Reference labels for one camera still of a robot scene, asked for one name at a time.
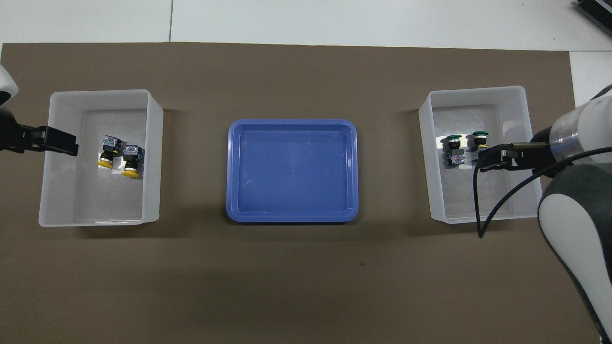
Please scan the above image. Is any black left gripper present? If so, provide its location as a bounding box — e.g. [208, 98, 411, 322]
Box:
[0, 108, 80, 157]

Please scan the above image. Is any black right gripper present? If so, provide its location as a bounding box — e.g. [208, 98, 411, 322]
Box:
[479, 148, 558, 173]

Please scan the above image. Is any green push button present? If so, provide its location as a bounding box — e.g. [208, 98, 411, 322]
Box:
[441, 135, 465, 167]
[471, 130, 490, 159]

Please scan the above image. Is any yellow push button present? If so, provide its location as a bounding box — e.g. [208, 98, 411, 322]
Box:
[97, 135, 121, 168]
[120, 145, 144, 179]

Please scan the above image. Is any translucent plastic box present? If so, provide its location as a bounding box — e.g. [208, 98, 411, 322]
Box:
[38, 89, 164, 227]
[418, 86, 544, 224]

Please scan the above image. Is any grey ribbed device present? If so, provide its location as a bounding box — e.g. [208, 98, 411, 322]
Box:
[575, 0, 612, 37]

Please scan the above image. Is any blue plastic tray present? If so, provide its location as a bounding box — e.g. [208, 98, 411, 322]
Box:
[226, 118, 359, 224]

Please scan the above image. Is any brown table mat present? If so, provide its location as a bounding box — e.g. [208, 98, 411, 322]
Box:
[0, 42, 596, 344]

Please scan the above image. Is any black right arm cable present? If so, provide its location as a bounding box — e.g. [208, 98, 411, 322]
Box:
[473, 142, 612, 239]

